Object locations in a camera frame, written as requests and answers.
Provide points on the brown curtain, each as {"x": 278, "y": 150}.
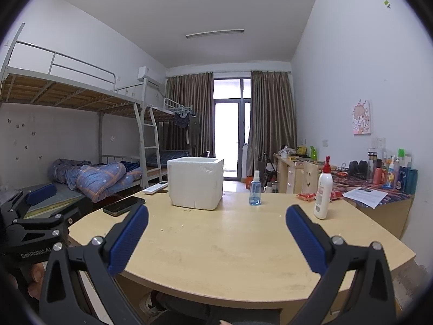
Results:
{"x": 189, "y": 94}
{"x": 272, "y": 108}

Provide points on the green packet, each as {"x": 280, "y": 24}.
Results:
{"x": 314, "y": 153}

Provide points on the row of toiletry bottles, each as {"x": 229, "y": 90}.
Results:
{"x": 392, "y": 176}

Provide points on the grey bed mattress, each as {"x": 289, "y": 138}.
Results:
{"x": 67, "y": 198}

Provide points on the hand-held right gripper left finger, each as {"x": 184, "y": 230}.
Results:
{"x": 130, "y": 240}

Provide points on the white remote control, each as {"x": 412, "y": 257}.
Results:
{"x": 155, "y": 188}

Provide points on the white air conditioner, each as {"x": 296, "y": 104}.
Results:
{"x": 149, "y": 74}

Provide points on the blue orange checked quilt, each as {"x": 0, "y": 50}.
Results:
{"x": 98, "y": 179}

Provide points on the wooden desk with drawers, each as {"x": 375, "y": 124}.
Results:
{"x": 291, "y": 174}

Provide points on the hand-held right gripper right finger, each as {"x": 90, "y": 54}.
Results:
{"x": 306, "y": 243}

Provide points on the white wall socket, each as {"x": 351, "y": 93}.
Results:
{"x": 378, "y": 143}

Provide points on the green wall hook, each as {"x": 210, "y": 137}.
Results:
{"x": 387, "y": 3}

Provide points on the desk with patterned cover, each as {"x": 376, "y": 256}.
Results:
{"x": 395, "y": 210}

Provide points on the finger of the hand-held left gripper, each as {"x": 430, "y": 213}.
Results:
{"x": 44, "y": 223}
{"x": 40, "y": 193}

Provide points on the white foam box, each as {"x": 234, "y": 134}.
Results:
{"x": 196, "y": 186}

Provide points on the glass balcony door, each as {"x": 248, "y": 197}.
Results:
{"x": 230, "y": 132}

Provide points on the clear blue spray bottle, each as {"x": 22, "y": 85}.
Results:
{"x": 255, "y": 193}

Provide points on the white metal bed ladder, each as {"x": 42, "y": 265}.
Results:
{"x": 151, "y": 148}

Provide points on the ceiling tube light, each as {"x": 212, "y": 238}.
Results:
{"x": 214, "y": 34}

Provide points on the dark hanging clothes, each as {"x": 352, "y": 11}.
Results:
{"x": 184, "y": 122}

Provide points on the printed paper sheet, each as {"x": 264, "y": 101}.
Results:
{"x": 365, "y": 196}

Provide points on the yellow box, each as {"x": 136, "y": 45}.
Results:
{"x": 301, "y": 151}

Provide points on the wooden smiley face chair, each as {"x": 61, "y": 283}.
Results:
{"x": 309, "y": 177}

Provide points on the pink cartoon wall poster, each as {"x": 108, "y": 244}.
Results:
{"x": 362, "y": 117}

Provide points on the black headphones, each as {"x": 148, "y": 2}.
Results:
{"x": 358, "y": 169}

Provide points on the black smartphone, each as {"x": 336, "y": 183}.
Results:
{"x": 123, "y": 205}

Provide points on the red snack packet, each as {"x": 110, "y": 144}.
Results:
{"x": 337, "y": 194}
{"x": 306, "y": 196}

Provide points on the white metal bunk bed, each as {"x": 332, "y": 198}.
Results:
{"x": 67, "y": 93}
{"x": 162, "y": 115}

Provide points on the white lotion pump bottle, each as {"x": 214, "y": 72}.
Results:
{"x": 323, "y": 193}

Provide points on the blue checked bedding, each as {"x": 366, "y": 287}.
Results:
{"x": 172, "y": 158}

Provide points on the person's white shoe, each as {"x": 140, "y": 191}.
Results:
{"x": 149, "y": 304}

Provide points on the person's left hand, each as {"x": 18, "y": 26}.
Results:
{"x": 36, "y": 279}

